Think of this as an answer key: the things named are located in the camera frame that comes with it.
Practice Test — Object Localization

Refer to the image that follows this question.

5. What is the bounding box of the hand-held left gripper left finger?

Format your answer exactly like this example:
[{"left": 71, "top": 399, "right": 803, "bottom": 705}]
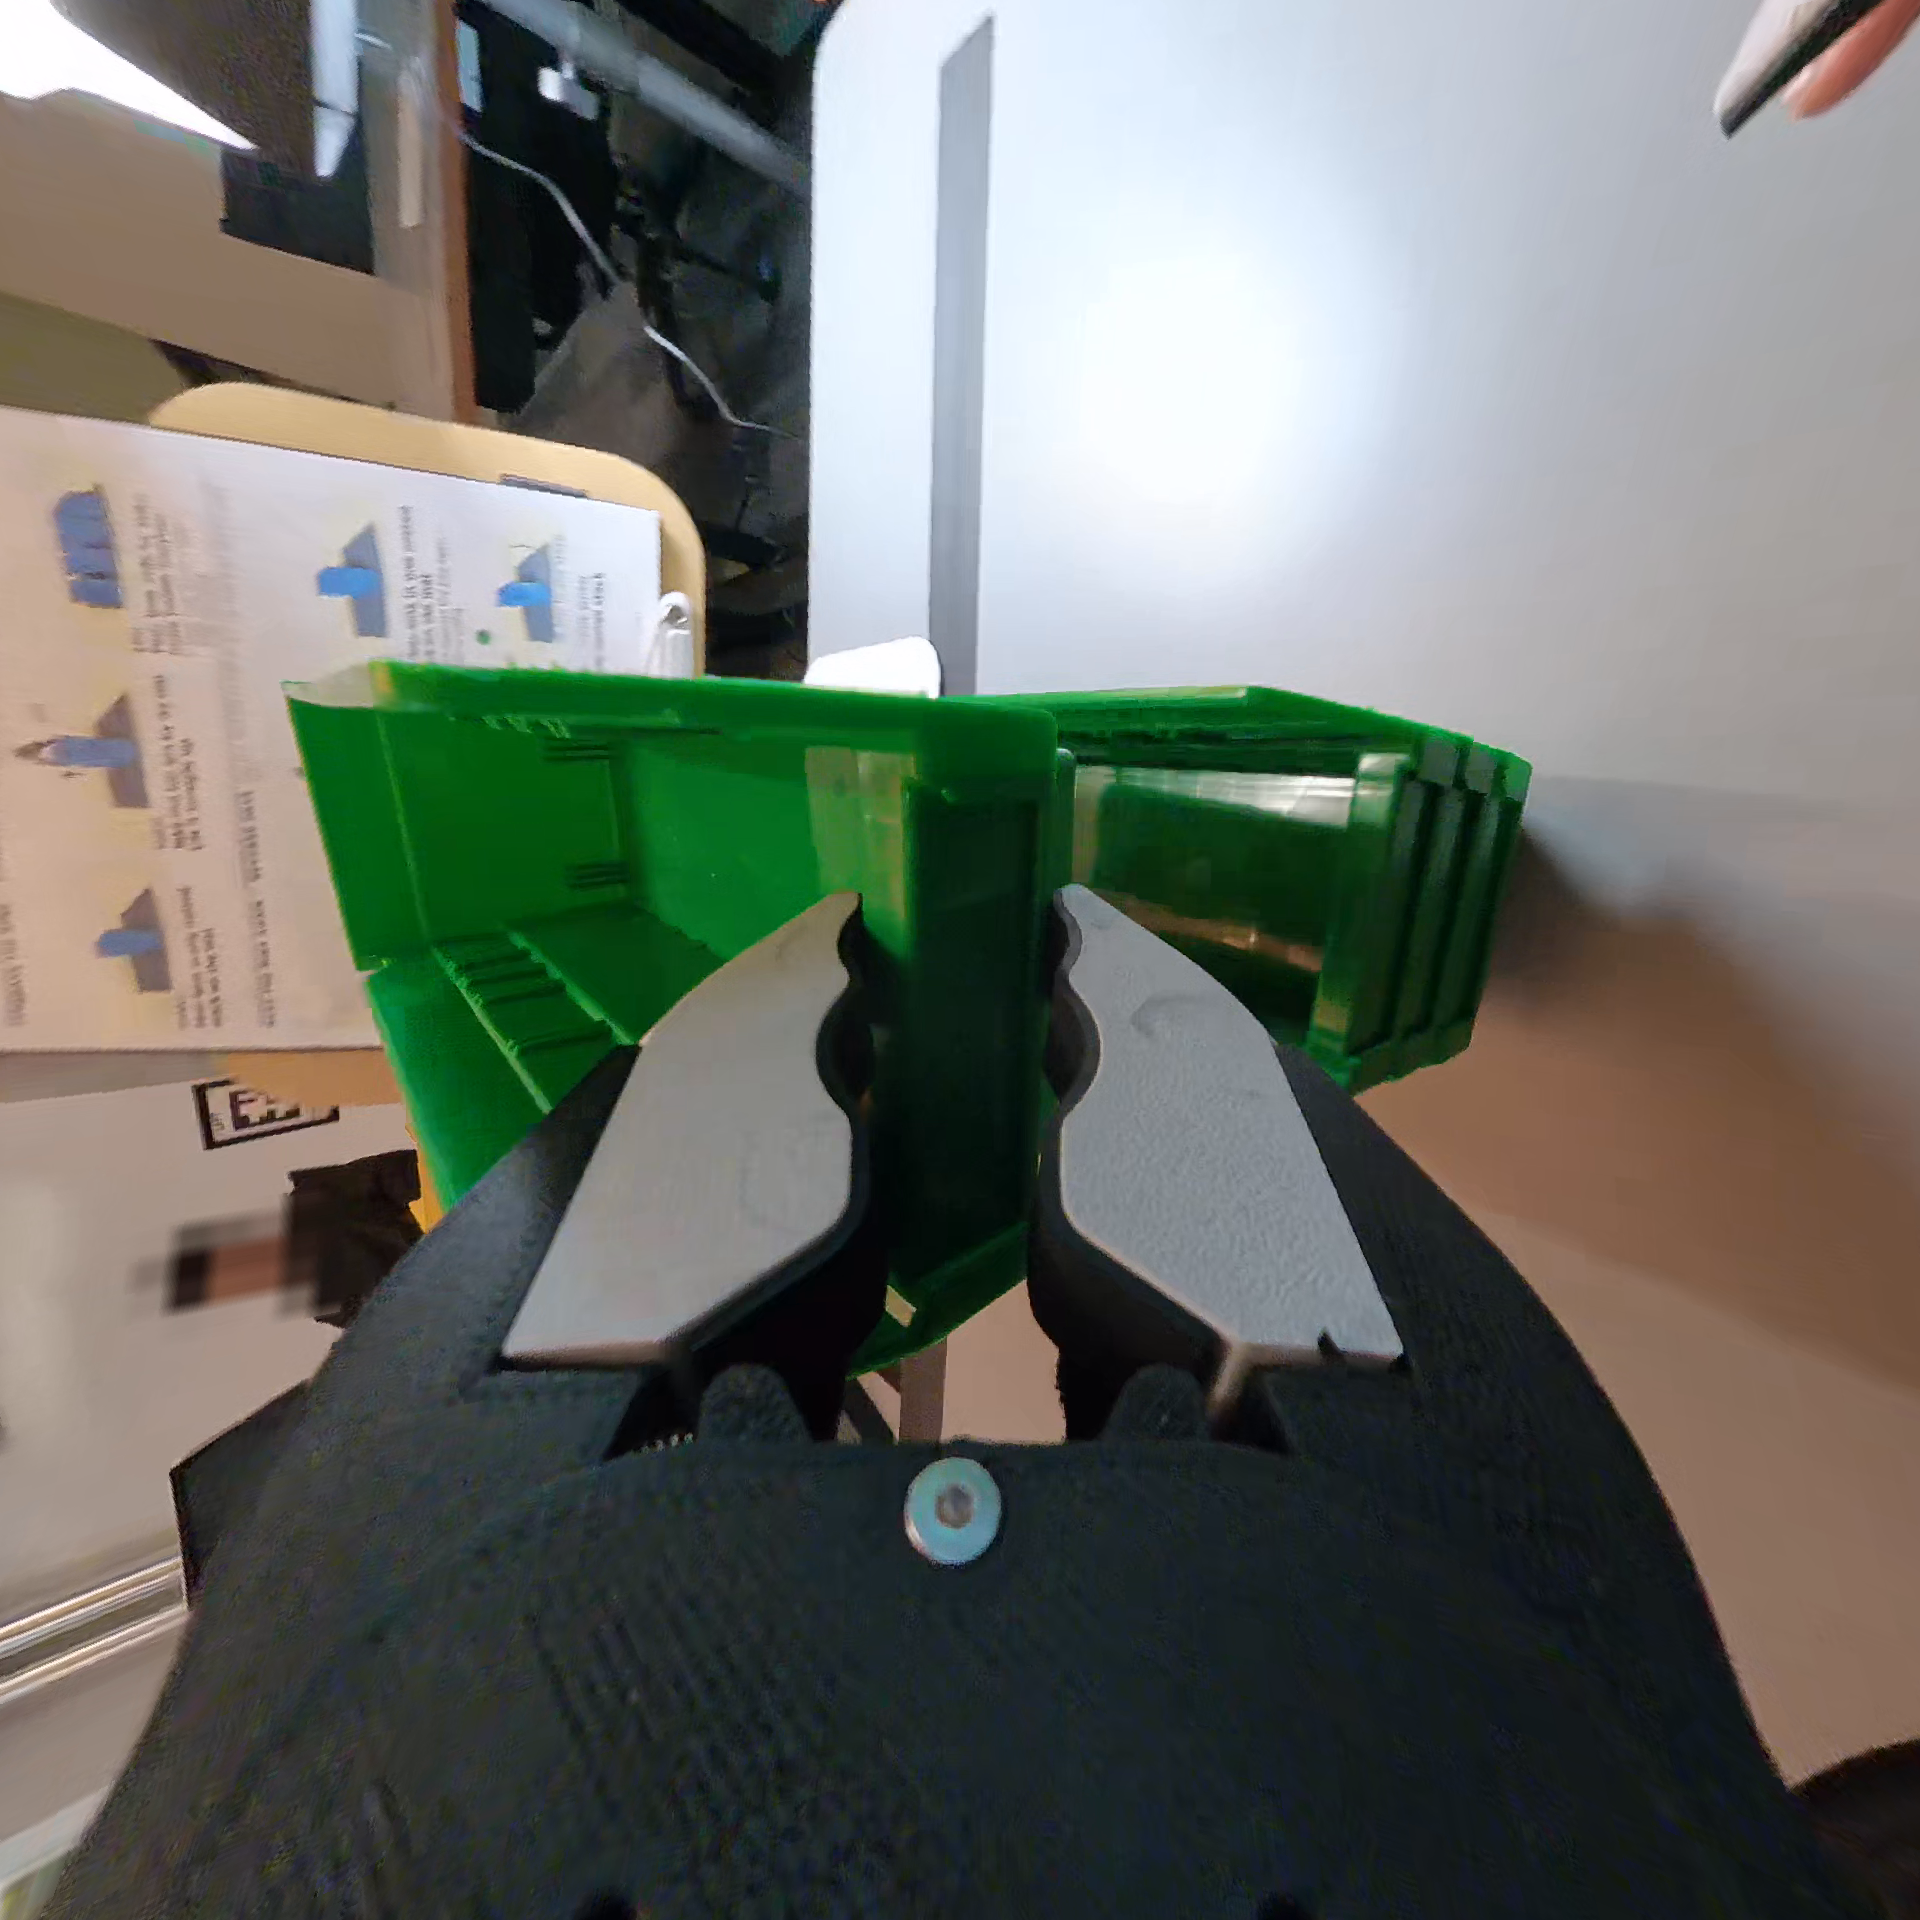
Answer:
[{"left": 503, "top": 893, "right": 890, "bottom": 1435}]

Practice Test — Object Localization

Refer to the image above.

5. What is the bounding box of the grey desk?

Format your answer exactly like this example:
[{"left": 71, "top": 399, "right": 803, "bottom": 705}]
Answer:
[{"left": 810, "top": 0, "right": 1920, "bottom": 1792}]

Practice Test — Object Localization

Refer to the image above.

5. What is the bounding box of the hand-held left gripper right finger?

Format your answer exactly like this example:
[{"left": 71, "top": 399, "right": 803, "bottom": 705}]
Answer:
[{"left": 1028, "top": 885, "right": 1404, "bottom": 1427}]

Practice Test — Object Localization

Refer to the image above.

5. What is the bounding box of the printed instruction sheet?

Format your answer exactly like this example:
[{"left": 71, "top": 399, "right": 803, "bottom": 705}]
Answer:
[{"left": 0, "top": 406, "right": 664, "bottom": 1053}]

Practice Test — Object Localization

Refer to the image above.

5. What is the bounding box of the dark grey cable flap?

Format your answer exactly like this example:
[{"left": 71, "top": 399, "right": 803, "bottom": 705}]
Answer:
[{"left": 903, "top": 17, "right": 995, "bottom": 1446}]

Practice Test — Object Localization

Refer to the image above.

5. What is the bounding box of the green plastic bin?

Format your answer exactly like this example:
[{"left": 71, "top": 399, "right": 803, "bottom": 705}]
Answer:
[
  {"left": 1246, "top": 705, "right": 1484, "bottom": 1077},
  {"left": 1358, "top": 719, "right": 1534, "bottom": 1094},
  {"left": 1051, "top": 685, "right": 1428, "bottom": 1076},
  {"left": 284, "top": 661, "right": 1066, "bottom": 1375}
]

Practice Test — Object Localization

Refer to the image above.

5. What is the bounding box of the black and white marker sign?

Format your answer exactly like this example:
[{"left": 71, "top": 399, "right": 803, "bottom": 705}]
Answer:
[{"left": 194, "top": 1077, "right": 341, "bottom": 1154}]

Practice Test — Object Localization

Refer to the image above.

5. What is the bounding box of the thin white cable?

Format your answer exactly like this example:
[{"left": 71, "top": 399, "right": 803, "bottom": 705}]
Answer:
[{"left": 459, "top": 128, "right": 798, "bottom": 445}]

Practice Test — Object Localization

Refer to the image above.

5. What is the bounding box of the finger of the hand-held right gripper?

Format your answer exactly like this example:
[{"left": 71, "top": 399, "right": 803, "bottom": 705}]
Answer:
[{"left": 1714, "top": 0, "right": 1880, "bottom": 141}]

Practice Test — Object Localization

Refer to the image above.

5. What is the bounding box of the instruction sheet on board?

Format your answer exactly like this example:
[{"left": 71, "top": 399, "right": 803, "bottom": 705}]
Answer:
[{"left": 0, "top": 381, "right": 709, "bottom": 1115}]

